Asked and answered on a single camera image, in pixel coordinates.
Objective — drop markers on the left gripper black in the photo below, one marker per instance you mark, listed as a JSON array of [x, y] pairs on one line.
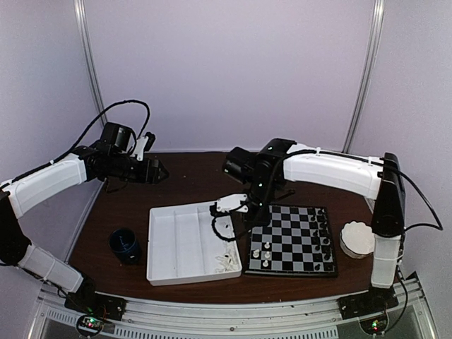
[[149, 175]]

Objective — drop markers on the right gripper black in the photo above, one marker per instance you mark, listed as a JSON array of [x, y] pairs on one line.
[[264, 219]]

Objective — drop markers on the black white chess board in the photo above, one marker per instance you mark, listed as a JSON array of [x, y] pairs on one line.
[[301, 244]]

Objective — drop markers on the white plastic compartment tray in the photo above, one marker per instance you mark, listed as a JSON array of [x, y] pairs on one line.
[[182, 247]]

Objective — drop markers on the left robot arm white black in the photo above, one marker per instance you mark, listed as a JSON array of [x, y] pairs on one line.
[[18, 197]]

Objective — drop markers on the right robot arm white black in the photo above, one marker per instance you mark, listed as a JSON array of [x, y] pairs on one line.
[[283, 160]]

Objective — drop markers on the dark blue mug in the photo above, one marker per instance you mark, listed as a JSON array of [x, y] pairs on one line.
[[125, 246]]

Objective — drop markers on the white scalloped bowl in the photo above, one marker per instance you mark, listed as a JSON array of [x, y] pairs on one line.
[[357, 240]]

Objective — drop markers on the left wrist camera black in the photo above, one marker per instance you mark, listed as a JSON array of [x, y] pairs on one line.
[[115, 138]]

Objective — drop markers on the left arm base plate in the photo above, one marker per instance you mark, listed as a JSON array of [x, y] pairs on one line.
[[87, 301]]

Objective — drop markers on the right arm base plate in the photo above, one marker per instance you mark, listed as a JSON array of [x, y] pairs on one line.
[[365, 304]]

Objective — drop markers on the aluminium front rail frame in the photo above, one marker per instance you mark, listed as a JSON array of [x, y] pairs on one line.
[[312, 318]]

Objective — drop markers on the left aluminium corner post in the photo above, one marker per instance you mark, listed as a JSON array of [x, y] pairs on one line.
[[82, 22]]

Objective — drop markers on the aluminium corner post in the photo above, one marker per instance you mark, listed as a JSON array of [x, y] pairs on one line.
[[82, 22], [374, 39]]

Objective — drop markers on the right aluminium corner post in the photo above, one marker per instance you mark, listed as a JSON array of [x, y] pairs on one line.
[[374, 39]]

